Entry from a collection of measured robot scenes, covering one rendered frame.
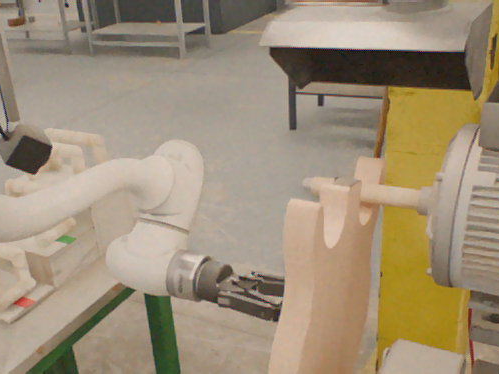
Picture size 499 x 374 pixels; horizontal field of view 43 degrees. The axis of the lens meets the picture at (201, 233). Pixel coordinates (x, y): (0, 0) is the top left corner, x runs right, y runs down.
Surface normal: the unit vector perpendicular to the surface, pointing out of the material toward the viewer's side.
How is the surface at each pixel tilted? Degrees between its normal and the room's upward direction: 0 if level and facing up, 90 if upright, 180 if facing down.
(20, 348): 0
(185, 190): 80
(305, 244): 84
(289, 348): 55
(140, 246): 47
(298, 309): 65
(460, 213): 70
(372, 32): 38
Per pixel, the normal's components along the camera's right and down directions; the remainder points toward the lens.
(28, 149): 0.47, 0.60
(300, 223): -0.50, 0.08
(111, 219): 0.84, 0.18
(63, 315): -0.09, -0.88
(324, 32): -0.39, -0.42
